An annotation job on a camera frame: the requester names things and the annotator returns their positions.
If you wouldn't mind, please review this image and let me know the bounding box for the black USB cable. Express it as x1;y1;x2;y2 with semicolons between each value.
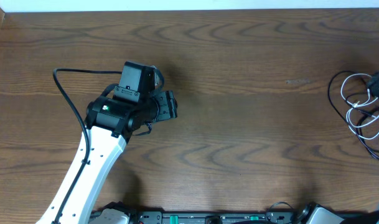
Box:
327;70;379;162

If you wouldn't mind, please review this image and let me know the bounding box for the white USB cable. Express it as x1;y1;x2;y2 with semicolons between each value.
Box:
340;73;379;141

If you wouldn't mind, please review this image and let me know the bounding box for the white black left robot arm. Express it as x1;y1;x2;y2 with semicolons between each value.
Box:
39;62;177;223

